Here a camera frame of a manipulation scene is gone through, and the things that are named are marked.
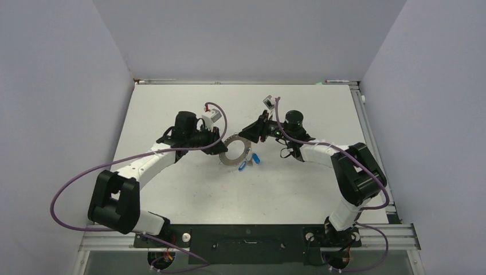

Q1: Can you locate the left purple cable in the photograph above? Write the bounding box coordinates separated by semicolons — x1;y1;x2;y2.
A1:
50;101;229;274

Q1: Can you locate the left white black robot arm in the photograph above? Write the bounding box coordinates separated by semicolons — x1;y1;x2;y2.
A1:
88;108;228;246

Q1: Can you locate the red white marker pen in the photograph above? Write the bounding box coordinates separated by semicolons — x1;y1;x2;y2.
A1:
325;80;351;84

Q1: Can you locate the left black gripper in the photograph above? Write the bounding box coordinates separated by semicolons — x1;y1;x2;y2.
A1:
186;124;227;155

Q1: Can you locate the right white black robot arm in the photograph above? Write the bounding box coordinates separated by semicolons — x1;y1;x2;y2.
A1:
238;110;386;247

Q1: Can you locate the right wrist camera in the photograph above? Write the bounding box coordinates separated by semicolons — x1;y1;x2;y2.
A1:
262;95;276;111

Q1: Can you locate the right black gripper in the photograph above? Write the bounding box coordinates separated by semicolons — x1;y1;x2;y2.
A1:
240;109;293;143

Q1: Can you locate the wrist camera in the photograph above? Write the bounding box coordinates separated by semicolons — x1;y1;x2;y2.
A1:
262;95;276;111
202;109;222;128

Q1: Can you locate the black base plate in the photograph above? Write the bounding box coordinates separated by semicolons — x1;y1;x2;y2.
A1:
134;224;362;265

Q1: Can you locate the aluminium front rail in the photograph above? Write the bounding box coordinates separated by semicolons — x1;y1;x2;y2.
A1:
79;224;421;252

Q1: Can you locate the aluminium back rail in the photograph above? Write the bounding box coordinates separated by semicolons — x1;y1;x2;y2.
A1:
134;79;353;85

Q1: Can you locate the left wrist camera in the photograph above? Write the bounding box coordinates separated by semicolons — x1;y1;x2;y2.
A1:
202;109;222;128

